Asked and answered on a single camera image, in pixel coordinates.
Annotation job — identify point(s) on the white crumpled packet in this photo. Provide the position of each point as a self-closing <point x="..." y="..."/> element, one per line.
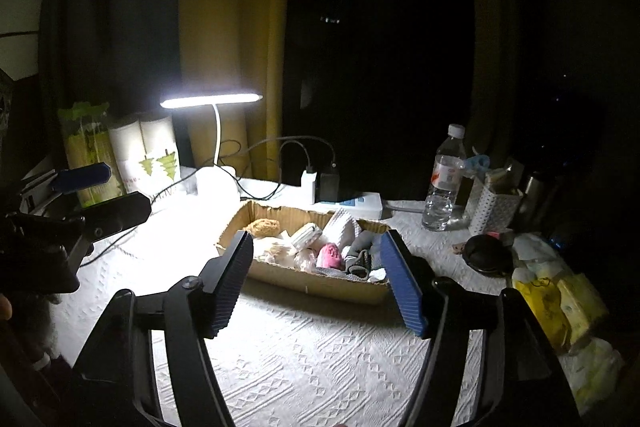
<point x="537" y="254"/>

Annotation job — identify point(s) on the yellow packet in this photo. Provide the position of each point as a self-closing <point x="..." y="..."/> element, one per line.
<point x="542" y="312"/>

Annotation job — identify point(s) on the blue plastic bag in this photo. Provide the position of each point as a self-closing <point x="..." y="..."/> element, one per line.
<point x="477" y="164"/>

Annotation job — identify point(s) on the pink plush toy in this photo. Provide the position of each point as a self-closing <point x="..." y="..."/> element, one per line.
<point x="330" y="256"/>

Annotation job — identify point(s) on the person's left hand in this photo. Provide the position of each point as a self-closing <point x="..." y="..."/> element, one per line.
<point x="4" y="308"/>

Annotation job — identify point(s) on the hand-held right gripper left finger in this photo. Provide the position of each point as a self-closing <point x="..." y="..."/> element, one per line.
<point x="231" y="287"/>

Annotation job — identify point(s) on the white power strip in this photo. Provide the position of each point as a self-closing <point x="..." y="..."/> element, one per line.
<point x="357" y="204"/>

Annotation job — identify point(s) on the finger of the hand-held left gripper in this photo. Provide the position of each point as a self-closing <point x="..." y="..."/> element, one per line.
<point x="82" y="177"/>
<point x="120" y="212"/>

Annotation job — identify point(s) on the pale yellow tissue pack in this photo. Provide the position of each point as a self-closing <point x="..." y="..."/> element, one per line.
<point x="582" y="304"/>

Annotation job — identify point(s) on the grey sock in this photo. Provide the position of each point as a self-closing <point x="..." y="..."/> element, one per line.
<point x="362" y="246"/>

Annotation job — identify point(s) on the cardboard box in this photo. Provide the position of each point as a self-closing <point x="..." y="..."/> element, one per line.
<point x="320" y="288"/>

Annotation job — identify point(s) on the brown loofah sponge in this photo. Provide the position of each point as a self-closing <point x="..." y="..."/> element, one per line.
<point x="262" y="227"/>

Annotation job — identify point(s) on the white ribbed cloth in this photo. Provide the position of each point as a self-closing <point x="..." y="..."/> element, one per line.
<point x="306" y="236"/>

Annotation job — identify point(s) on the white desk lamp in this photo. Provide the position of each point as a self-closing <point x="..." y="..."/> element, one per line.
<point x="210" y="99"/>

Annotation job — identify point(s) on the white tissue pack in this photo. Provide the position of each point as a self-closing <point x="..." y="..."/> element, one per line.
<point x="595" y="372"/>

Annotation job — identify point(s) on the white textured bedspread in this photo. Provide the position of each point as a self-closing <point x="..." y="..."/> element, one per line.
<point x="320" y="372"/>

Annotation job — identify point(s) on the white waffle cloth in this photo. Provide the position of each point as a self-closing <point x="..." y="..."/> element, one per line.
<point x="272" y="252"/>

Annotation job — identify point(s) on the white perforated basket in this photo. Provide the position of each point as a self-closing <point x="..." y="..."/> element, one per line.
<point x="492" y="209"/>

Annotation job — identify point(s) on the black charger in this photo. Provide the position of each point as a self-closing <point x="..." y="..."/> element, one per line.
<point x="327" y="187"/>

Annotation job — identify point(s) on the pale pink cloth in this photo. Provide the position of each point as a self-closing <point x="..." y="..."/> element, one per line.
<point x="306" y="262"/>

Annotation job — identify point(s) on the yellow curtain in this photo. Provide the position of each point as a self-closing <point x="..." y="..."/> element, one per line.
<point x="230" y="7"/>

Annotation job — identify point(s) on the beige packet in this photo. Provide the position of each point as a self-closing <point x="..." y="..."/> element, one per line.
<point x="500" y="179"/>

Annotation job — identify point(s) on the metal flask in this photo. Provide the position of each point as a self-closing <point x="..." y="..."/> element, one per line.
<point x="531" y="197"/>

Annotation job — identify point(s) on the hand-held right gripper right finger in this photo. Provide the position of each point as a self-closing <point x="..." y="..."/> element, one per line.
<point x="404" y="287"/>

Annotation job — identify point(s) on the clear water bottle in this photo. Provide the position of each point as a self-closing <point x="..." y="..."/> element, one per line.
<point x="442" y="187"/>

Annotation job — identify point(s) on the green paper roll pack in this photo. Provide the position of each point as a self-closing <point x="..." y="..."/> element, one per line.
<point x="90" y="152"/>

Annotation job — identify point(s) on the person's left forearm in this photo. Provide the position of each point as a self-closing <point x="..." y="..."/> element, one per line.
<point x="37" y="327"/>

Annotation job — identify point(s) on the black patterned knit sock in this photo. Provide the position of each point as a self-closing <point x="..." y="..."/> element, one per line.
<point x="352" y="269"/>

